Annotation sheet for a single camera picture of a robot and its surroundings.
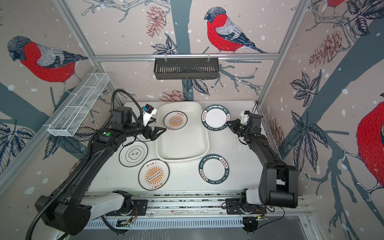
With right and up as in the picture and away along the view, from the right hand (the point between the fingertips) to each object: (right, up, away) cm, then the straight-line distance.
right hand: (225, 123), depth 86 cm
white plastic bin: (-21, -14, +10) cm, 27 cm away
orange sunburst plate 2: (-33, +1, +24) cm, 41 cm away
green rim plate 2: (-6, +4, +5) cm, 8 cm away
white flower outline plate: (-57, -20, +7) cm, 61 cm away
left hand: (-36, +1, -14) cm, 38 cm away
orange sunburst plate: (-42, -30, -2) cm, 51 cm away
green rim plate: (-7, -27, 0) cm, 28 cm away
